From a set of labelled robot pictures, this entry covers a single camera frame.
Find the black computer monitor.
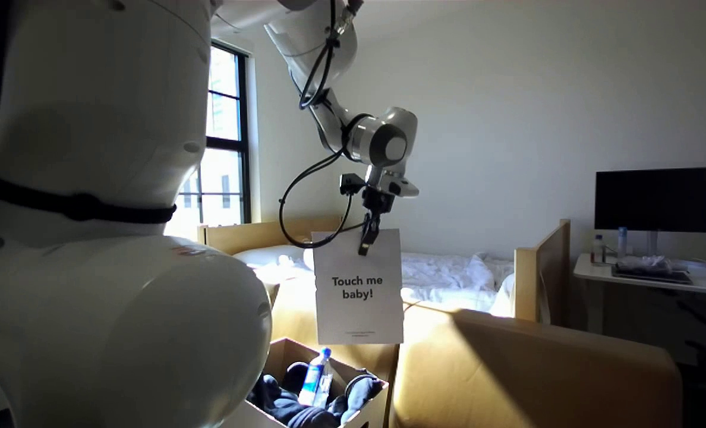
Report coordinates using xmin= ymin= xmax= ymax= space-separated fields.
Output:
xmin=594 ymin=165 xmax=706 ymax=237

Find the white paper sign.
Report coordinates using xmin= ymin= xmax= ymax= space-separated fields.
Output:
xmin=312 ymin=226 xmax=407 ymax=347

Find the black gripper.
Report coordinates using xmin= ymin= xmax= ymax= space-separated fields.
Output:
xmin=357 ymin=185 xmax=400 ymax=259

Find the black framed grid window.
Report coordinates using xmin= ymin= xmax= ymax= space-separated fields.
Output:
xmin=164 ymin=39 xmax=252 ymax=240

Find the black velcro strap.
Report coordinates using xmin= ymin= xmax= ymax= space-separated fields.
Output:
xmin=0 ymin=153 xmax=178 ymax=226

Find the clear bottle with blue label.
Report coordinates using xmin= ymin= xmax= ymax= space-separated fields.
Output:
xmin=298 ymin=346 xmax=335 ymax=409

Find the white cardboard box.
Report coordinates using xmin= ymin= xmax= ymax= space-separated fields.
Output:
xmin=240 ymin=335 xmax=393 ymax=428

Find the dark keyboard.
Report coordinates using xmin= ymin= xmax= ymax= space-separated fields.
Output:
xmin=611 ymin=259 xmax=697 ymax=289

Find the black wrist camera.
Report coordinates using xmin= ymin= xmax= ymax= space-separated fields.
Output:
xmin=337 ymin=172 xmax=368 ymax=201

